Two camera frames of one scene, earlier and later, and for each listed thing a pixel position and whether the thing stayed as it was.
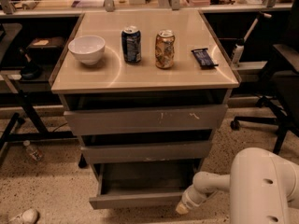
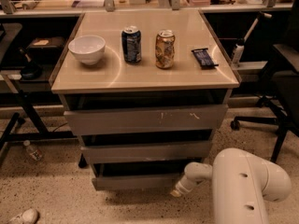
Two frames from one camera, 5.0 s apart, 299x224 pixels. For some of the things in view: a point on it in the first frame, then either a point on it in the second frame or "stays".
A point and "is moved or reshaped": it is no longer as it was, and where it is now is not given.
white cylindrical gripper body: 189,200 → 181,188
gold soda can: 164,49 stays
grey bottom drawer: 143,184 is moved or reshaped
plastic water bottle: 34,155 stays
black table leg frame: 43,133 stays
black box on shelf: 48,49 stays
